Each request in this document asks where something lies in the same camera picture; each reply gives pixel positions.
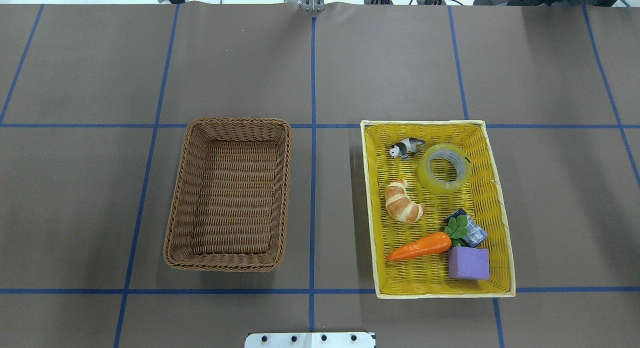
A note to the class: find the yellow clear tape roll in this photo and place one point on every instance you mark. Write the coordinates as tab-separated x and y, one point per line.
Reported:
444	168

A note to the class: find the brown wicker basket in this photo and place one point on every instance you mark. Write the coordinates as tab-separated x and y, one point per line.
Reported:
231	196

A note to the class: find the yellow wicker basket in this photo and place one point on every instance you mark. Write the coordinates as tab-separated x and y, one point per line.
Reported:
481	197

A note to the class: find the toy croissant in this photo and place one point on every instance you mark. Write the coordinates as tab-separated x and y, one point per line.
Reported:
399	205

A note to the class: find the toy panda figure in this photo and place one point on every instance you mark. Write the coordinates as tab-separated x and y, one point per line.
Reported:
406	148

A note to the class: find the toy orange carrot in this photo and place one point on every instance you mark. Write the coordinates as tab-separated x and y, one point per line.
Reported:
437	242

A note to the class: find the small blue white packet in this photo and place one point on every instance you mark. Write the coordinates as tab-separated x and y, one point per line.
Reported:
475	233

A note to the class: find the purple foam block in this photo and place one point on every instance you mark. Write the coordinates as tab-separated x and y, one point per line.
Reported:
468	263

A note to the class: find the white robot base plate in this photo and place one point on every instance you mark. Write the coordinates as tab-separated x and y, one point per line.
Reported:
312	340

